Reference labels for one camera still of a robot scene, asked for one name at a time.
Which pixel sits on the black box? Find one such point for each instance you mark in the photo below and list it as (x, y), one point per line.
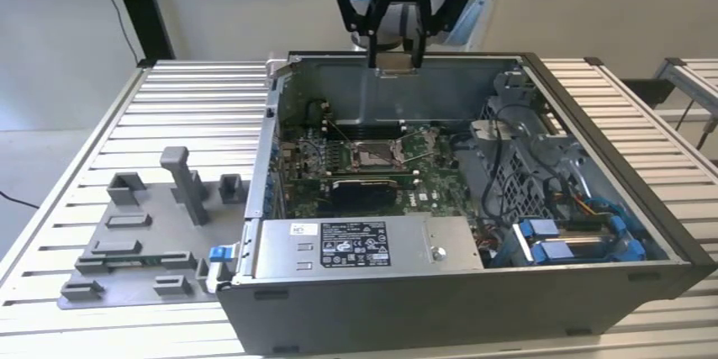
(645, 92)

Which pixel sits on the metal locking lever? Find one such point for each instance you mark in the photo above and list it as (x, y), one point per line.
(424, 153)

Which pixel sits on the grey plastic parts rack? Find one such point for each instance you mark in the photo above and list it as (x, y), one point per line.
(151, 224)

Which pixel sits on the green motherboard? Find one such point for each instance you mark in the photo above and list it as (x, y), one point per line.
(443, 182)

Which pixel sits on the silver power supply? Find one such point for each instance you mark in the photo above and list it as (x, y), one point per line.
(410, 245)

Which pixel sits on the aluminium side table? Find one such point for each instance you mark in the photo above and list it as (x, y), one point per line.
(690, 77)

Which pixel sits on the black RAM slot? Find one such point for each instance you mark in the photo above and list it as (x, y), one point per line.
(364, 123)
(364, 128)

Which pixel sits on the hard disk in blue carrier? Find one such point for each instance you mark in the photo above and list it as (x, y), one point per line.
(552, 251)
(219, 252)
(538, 226)

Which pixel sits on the black vertical post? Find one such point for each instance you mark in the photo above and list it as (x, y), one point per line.
(143, 6)

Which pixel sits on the black open PC case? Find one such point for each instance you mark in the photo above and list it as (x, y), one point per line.
(392, 317)

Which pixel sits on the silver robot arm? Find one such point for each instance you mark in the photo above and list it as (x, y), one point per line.
(403, 18)

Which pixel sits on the silver square CPU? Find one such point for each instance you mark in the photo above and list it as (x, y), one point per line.
(395, 65)

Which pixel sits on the black graphics card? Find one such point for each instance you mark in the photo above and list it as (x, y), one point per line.
(362, 195)

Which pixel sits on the grey metal drive cage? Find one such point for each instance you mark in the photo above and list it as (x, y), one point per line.
(522, 182)

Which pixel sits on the CPU socket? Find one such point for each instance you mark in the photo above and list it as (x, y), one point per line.
(372, 155)

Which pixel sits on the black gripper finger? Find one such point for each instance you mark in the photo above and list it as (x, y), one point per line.
(372, 48)
(419, 50)

